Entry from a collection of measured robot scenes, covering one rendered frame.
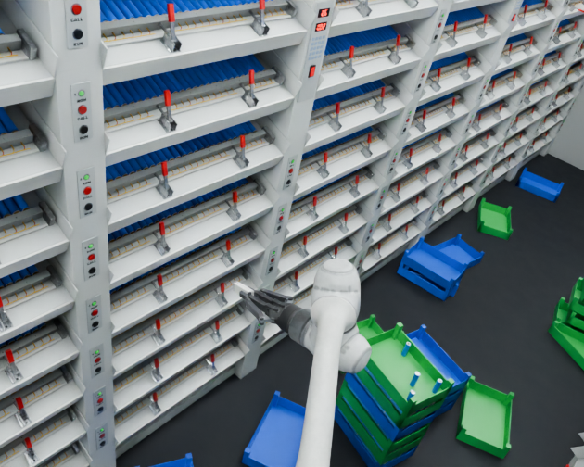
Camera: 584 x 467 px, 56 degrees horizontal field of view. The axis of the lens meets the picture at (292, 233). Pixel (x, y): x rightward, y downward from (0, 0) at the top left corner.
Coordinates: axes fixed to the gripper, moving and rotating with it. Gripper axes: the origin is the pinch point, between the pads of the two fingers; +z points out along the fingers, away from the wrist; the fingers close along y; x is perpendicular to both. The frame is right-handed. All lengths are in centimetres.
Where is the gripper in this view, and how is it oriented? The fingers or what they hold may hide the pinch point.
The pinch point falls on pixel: (243, 291)
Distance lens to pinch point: 156.5
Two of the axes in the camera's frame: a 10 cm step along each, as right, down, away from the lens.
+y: 6.6, -3.6, 6.5
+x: 0.2, -8.7, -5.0
